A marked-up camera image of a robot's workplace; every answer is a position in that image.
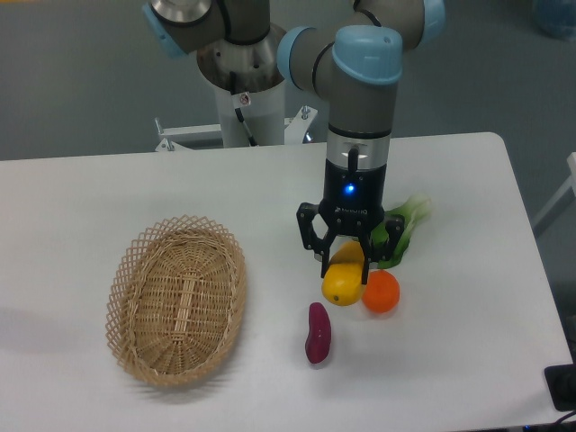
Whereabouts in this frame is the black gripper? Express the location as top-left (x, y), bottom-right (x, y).
top-left (296, 160), bottom-right (405, 284)

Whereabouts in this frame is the yellow mango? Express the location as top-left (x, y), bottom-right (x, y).
top-left (321, 240), bottom-right (365, 307)

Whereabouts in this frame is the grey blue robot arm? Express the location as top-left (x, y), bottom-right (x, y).
top-left (142, 1), bottom-right (446, 267)

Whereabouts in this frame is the woven wicker basket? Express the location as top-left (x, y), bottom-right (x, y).
top-left (105, 215), bottom-right (248, 386)

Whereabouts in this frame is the orange fruit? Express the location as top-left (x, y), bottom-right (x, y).
top-left (362, 270), bottom-right (401, 314)

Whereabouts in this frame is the green bok choy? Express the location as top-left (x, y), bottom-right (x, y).
top-left (371, 193), bottom-right (432, 269)

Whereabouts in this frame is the purple sweet potato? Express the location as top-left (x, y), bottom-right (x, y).
top-left (305, 302), bottom-right (332, 365)

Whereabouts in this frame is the white furniture at right edge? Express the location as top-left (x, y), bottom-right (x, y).
top-left (531, 152), bottom-right (575, 239)

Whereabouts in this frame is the black device at table edge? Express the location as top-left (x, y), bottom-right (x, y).
top-left (544, 364), bottom-right (575, 411)

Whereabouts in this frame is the blue object in background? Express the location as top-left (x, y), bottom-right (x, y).
top-left (532, 0), bottom-right (575, 41)

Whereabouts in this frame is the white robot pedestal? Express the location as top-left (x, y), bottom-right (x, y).
top-left (155, 83), bottom-right (319, 152)

